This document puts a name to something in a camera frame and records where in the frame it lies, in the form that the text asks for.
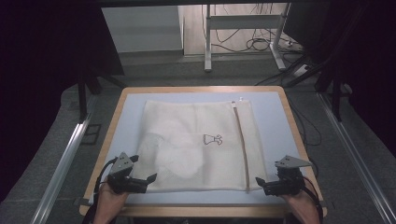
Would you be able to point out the white cabinet panel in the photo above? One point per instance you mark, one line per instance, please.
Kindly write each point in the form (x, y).
(141, 29)

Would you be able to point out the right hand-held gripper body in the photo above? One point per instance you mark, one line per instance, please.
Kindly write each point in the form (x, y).
(288, 183)

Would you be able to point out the aluminium rail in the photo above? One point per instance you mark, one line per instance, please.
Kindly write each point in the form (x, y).
(358, 161)
(65, 161)

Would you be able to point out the black metal stand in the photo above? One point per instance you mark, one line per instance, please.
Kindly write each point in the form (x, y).
(82, 99)
(336, 99)

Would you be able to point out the white cloth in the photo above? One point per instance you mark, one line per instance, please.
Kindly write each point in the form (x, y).
(177, 155)

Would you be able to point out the dark curtain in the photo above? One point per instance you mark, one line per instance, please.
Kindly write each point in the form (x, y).
(40, 62)
(367, 62)

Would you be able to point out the wooden framed work board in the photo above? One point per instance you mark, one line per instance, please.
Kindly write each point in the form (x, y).
(202, 89)

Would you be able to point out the person's left hand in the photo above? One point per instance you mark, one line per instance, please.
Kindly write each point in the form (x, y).
(109, 202)

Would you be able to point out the white metal desk frame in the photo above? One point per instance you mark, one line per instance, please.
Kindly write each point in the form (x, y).
(243, 21)

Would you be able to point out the person's right hand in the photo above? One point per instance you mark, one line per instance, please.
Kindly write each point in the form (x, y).
(300, 200)

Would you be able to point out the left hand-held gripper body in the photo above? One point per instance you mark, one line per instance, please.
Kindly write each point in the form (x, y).
(123, 163)

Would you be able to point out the light blue mat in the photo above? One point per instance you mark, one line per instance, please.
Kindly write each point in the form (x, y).
(130, 105)

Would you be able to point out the black floor frame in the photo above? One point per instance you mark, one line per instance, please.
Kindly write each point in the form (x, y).
(91, 133)

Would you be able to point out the white power strip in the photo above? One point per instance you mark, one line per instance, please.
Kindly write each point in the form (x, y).
(301, 70)

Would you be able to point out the white mesh laundry bag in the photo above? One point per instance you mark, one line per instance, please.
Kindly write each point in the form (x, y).
(186, 118)

